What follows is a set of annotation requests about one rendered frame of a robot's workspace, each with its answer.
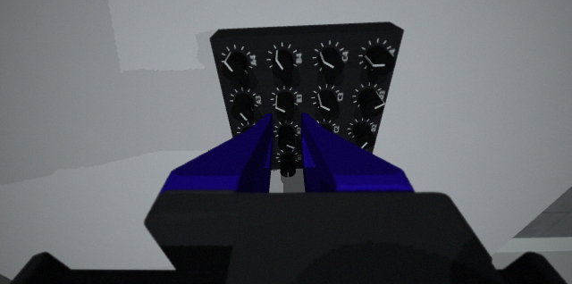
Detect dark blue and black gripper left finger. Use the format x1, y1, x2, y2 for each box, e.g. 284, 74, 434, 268
158, 113, 273, 195

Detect black knob box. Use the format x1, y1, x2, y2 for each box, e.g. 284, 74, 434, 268
210, 21, 404, 177

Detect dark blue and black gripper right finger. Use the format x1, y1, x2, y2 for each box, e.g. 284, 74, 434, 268
300, 113, 415, 193

